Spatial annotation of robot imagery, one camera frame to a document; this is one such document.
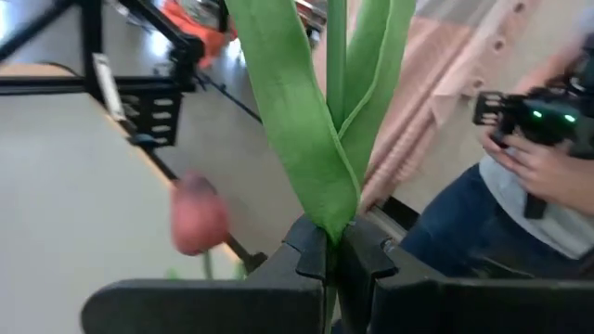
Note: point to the orange cloth bundle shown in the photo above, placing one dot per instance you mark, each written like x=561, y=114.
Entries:
x=199, y=32

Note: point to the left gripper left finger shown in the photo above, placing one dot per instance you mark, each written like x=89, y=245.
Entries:
x=209, y=308

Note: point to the wooden table side board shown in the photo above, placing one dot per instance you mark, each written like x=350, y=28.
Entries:
x=32, y=69

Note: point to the person's hand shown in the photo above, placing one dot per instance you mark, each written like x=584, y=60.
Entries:
x=543, y=171

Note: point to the person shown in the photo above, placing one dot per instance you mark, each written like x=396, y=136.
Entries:
x=464, y=222

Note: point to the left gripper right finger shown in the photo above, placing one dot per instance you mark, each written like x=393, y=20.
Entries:
x=464, y=308

